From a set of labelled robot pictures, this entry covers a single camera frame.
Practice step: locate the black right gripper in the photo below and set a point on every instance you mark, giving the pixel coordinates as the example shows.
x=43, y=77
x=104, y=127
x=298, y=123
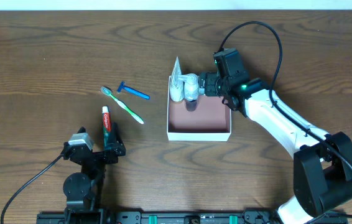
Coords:
x=209, y=84

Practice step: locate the white box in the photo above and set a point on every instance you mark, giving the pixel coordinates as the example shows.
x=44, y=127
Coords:
x=210, y=121

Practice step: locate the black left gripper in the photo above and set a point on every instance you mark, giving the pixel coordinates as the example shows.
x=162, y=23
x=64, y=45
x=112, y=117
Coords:
x=98, y=154

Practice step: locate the clear pump bottle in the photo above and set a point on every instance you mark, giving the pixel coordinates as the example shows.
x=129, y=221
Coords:
x=191, y=90

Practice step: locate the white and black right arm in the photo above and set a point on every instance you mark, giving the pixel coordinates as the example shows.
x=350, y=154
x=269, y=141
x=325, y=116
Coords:
x=322, y=161

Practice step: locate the white upright tube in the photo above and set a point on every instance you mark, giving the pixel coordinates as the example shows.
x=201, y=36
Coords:
x=175, y=84

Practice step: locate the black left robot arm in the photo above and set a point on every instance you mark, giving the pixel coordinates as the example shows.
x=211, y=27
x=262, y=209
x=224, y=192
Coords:
x=83, y=189

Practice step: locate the red and green toothpaste tube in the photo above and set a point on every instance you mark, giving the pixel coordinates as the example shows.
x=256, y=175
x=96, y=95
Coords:
x=106, y=118

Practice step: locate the green and white toothbrush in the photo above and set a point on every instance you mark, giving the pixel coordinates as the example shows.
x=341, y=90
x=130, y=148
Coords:
x=108, y=92

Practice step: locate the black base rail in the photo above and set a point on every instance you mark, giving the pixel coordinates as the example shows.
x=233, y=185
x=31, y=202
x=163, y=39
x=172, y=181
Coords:
x=134, y=217

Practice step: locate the blue disposable razor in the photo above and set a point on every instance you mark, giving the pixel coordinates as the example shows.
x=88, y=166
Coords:
x=122, y=86

